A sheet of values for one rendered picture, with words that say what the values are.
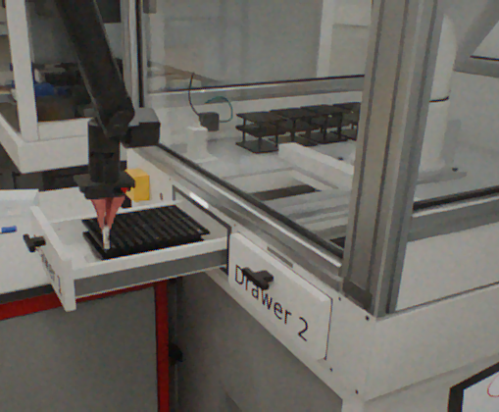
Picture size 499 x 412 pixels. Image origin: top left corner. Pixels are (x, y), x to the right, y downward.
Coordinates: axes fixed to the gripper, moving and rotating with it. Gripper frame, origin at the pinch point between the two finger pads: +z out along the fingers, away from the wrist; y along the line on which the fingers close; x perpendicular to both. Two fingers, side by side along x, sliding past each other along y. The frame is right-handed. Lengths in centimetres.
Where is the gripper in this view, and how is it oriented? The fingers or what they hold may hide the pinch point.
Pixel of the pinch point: (105, 224)
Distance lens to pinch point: 110.8
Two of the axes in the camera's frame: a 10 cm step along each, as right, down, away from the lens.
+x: 3.9, 4.0, -8.3
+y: -9.2, 1.3, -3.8
